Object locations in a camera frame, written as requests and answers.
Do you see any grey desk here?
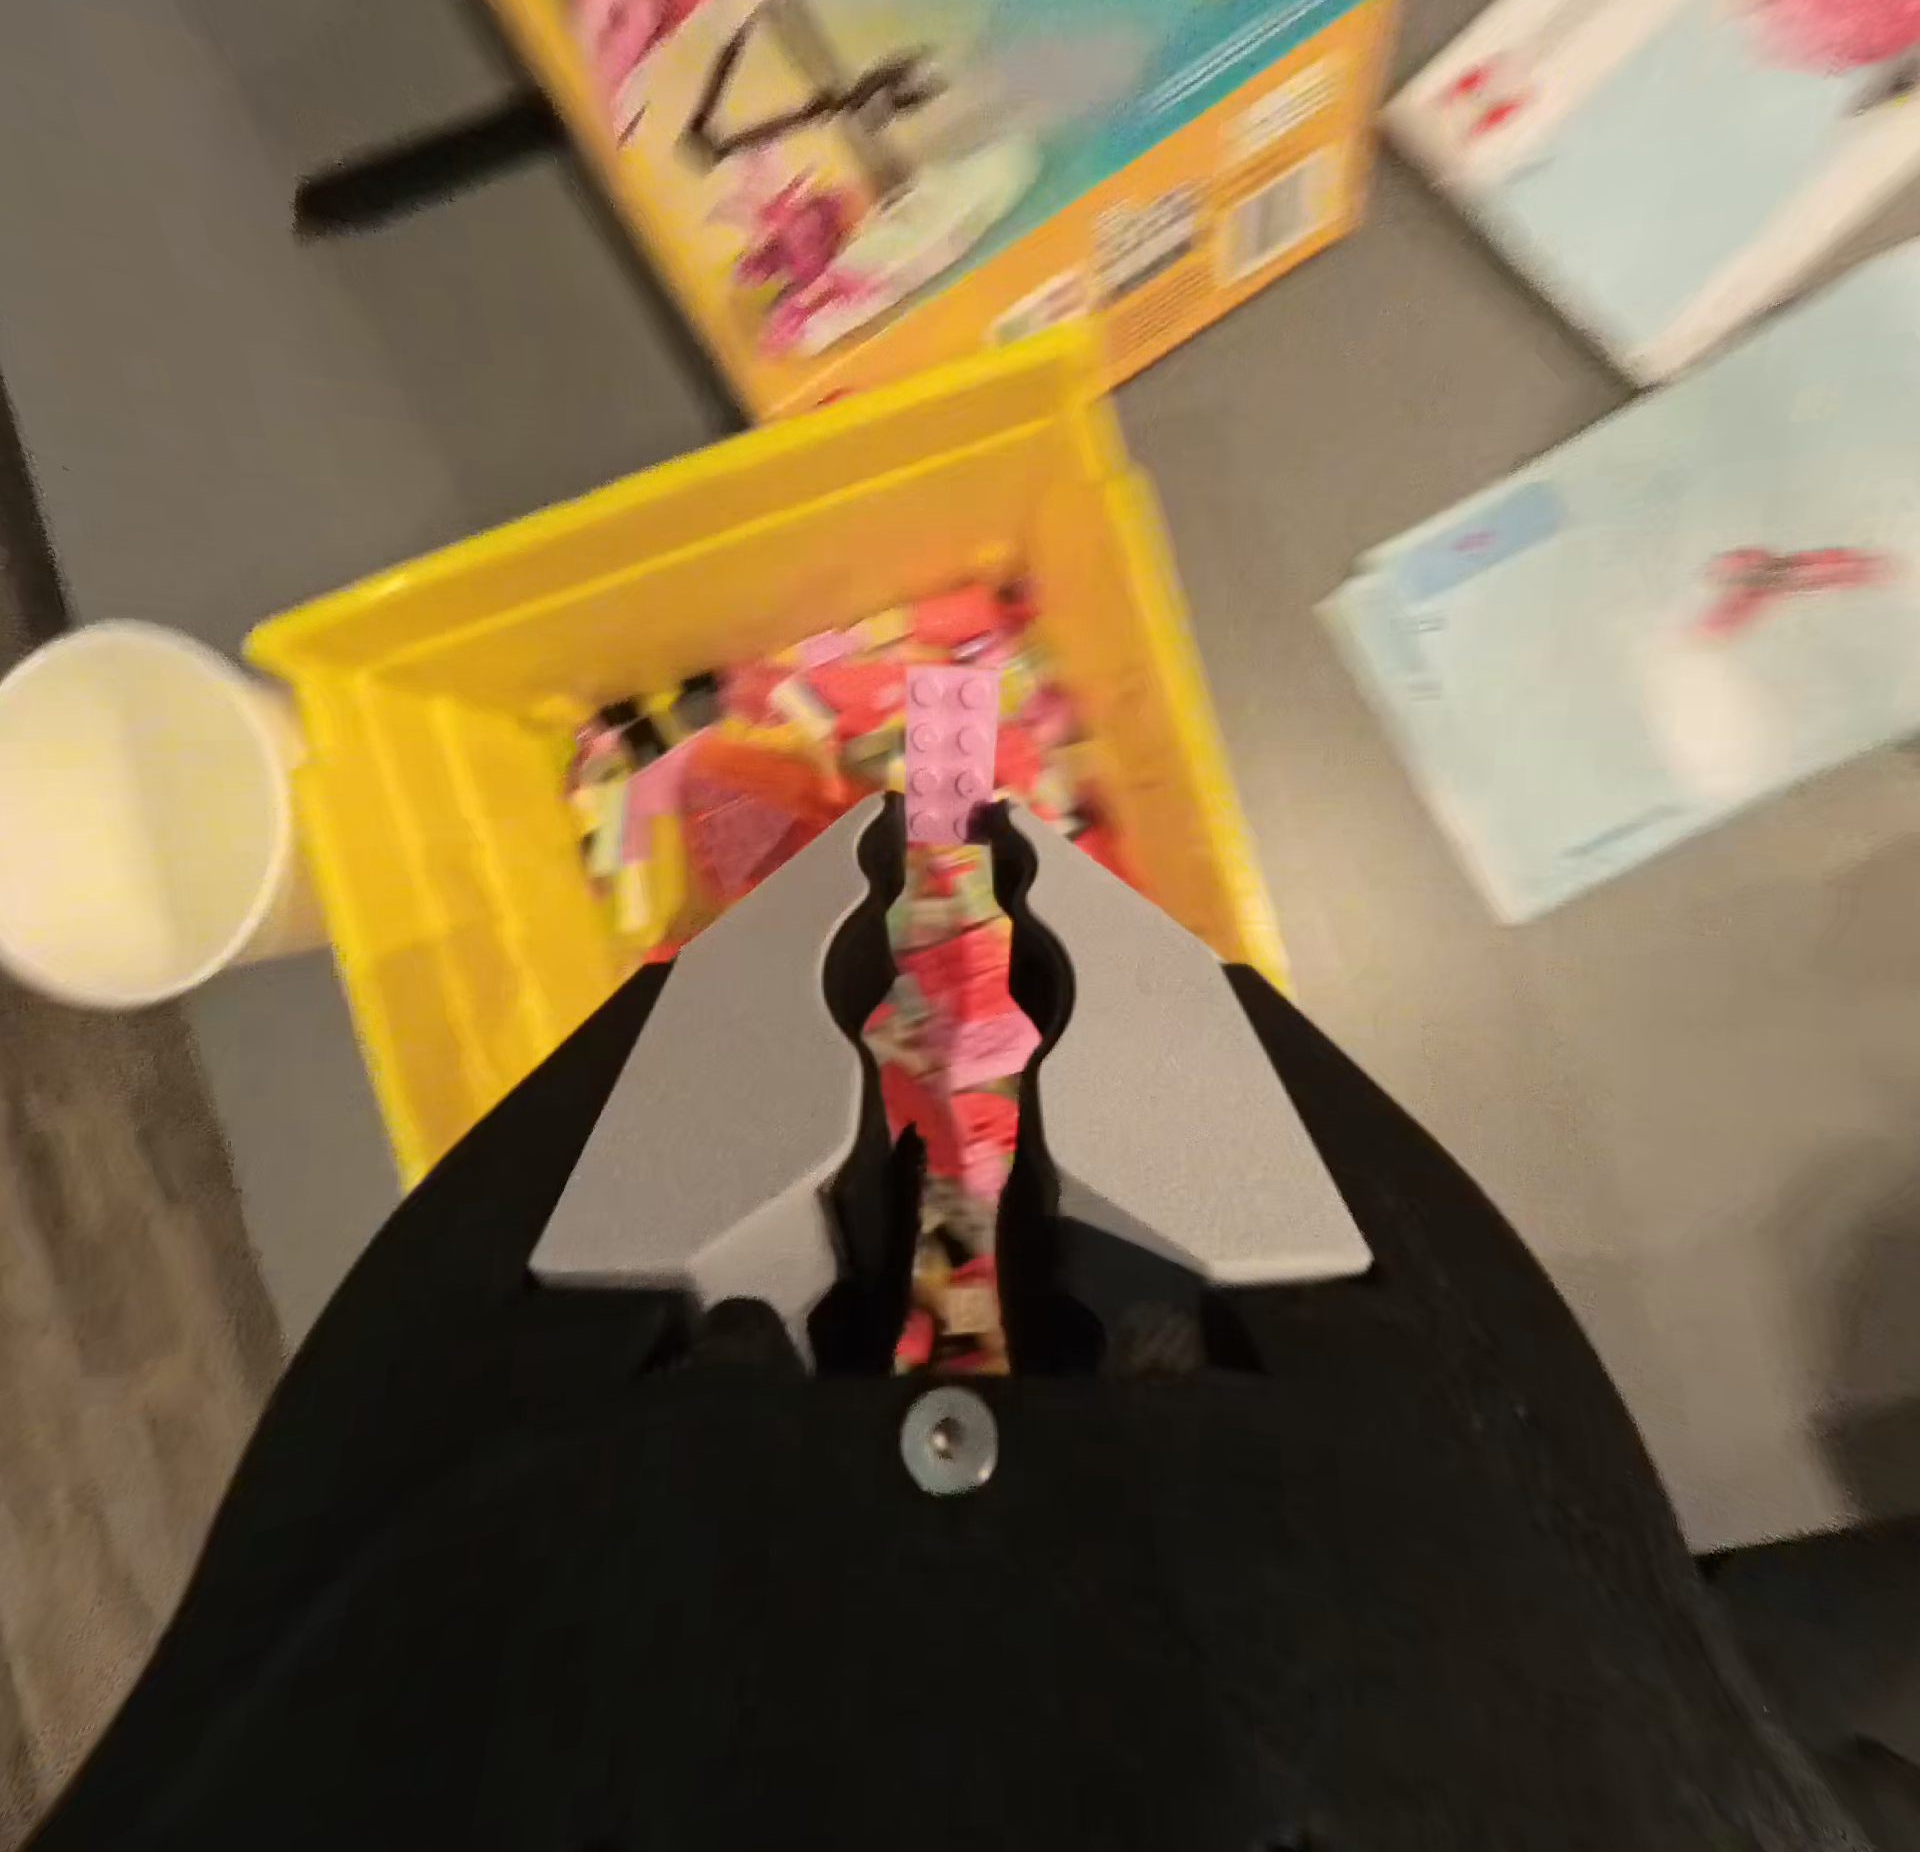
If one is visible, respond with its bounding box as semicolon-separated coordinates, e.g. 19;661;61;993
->
0;0;1920;1554

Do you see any closed instruction booklet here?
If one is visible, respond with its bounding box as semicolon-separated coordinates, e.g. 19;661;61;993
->
1379;0;1920;389

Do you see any pile of toy bricks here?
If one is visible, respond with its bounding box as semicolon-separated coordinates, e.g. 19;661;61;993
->
561;580;1126;1374

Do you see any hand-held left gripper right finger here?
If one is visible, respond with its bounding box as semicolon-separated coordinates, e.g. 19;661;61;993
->
979;799;1374;1374

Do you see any black bar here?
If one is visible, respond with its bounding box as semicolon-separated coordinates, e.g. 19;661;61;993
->
290;94;570;239

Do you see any open light blue instruction booklet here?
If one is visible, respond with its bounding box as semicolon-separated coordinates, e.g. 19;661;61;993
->
1315;239;1920;927

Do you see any yellow plastic bin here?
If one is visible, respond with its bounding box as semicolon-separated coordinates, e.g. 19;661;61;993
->
244;325;1292;1187

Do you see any long pink brick plate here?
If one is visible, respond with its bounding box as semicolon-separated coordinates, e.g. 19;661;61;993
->
903;663;1003;846

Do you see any yellow toy box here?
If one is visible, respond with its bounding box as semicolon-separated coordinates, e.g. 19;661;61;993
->
449;0;1404;421

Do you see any white paper cup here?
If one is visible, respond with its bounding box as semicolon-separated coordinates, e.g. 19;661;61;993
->
0;619;323;1011

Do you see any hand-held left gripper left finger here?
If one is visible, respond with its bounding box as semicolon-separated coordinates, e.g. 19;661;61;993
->
528;789;924;1374

